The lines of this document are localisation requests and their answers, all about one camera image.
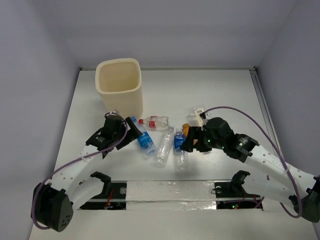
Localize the red label clear bottle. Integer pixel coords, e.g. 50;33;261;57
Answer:
138;115;169;129

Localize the silver foil tape strip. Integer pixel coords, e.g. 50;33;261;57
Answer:
125;180;217;211

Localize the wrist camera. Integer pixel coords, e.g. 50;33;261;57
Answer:
193;106;205;127
104;109;120;118

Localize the aluminium rail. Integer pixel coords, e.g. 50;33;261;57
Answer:
249;67;283;154

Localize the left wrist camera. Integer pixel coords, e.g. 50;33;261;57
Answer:
104;109;120;118

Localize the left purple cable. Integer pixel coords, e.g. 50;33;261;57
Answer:
30;112;129;230

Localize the orange plastic bottle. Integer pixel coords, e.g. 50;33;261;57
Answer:
182;123;198;145

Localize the cream plastic bin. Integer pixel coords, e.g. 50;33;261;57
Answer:
95;58;144;118

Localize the clear unlabelled plastic bottle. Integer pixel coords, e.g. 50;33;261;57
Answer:
155;126;175;168

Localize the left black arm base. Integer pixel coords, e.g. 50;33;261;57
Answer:
79;172;127;210

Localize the purple cable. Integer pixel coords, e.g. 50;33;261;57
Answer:
202;106;304;218
30;112;129;230

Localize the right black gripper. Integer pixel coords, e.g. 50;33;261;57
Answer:
179;126;225;152

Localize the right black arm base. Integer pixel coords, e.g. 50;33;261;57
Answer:
210;170;263;210

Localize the white label clear bottle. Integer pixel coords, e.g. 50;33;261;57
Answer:
187;105;205;127

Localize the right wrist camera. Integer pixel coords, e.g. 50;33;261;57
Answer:
193;106;205;127

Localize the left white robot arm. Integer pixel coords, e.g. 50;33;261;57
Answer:
30;112;142;232

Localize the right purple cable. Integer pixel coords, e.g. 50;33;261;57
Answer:
202;106;304;218

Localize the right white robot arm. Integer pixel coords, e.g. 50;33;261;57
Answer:
180;117;320;223

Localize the white cap blue label bottle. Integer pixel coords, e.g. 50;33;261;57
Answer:
173;129;189;172

